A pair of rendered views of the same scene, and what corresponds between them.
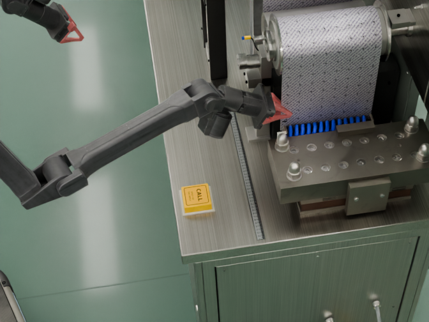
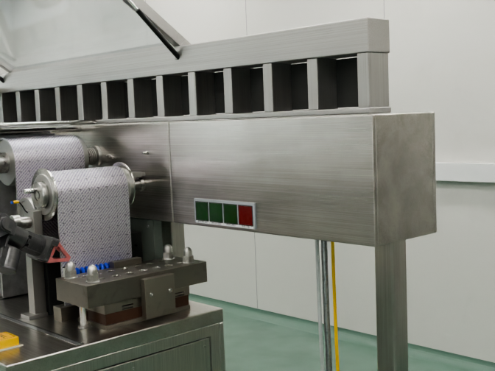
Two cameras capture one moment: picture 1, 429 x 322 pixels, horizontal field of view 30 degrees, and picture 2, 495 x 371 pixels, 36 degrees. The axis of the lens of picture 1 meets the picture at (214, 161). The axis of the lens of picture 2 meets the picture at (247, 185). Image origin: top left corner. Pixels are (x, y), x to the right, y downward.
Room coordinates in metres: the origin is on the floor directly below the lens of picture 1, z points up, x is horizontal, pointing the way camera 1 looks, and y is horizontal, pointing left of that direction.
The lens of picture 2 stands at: (-0.59, 0.65, 1.44)
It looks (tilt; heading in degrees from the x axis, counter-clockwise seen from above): 5 degrees down; 323
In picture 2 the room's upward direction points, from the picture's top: 2 degrees counter-clockwise
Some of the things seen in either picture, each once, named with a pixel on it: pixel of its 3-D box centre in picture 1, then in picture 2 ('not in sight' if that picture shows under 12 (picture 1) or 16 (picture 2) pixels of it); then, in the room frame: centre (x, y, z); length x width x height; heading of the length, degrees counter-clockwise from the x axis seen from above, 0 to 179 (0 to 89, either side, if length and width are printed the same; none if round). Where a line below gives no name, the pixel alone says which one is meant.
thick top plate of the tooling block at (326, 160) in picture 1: (353, 160); (134, 280); (1.27, -0.34, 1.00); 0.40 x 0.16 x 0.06; 96
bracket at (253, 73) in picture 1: (256, 95); (30, 264); (1.46, -0.12, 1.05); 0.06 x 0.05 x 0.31; 96
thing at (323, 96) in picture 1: (327, 98); (96, 241); (1.38, -0.29, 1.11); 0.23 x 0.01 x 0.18; 96
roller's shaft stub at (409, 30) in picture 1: (396, 29); (131, 185); (1.46, -0.45, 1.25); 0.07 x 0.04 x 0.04; 96
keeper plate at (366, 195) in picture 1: (367, 197); (158, 296); (1.18, -0.37, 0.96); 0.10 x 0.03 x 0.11; 96
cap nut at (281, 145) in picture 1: (282, 140); (70, 269); (1.30, -0.17, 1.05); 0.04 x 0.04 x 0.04
